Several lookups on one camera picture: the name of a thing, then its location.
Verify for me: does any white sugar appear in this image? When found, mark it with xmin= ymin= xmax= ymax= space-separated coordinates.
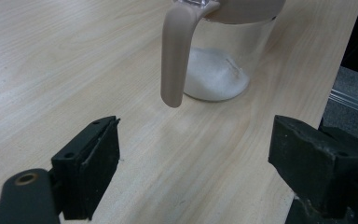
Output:
xmin=184 ymin=47 xmax=251 ymax=103

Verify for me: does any clear jar with beige handle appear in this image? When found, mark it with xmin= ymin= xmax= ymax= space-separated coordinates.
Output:
xmin=159 ymin=0 xmax=287 ymax=109

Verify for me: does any aluminium floor rail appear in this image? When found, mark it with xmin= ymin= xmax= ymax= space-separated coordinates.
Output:
xmin=328 ymin=89 xmax=358 ymax=118

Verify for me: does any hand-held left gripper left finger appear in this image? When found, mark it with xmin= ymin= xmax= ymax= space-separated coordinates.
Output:
xmin=50 ymin=115 xmax=121 ymax=221

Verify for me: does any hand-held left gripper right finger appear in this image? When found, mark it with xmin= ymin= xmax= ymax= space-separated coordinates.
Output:
xmin=267 ymin=114 xmax=358 ymax=219

